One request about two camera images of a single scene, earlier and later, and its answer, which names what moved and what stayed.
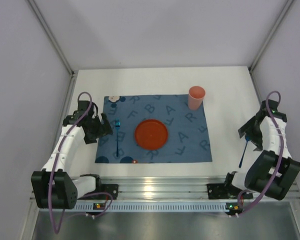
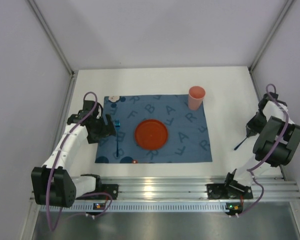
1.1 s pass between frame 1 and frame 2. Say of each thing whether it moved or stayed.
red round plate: stayed
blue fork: stayed
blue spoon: moved
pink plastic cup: stayed
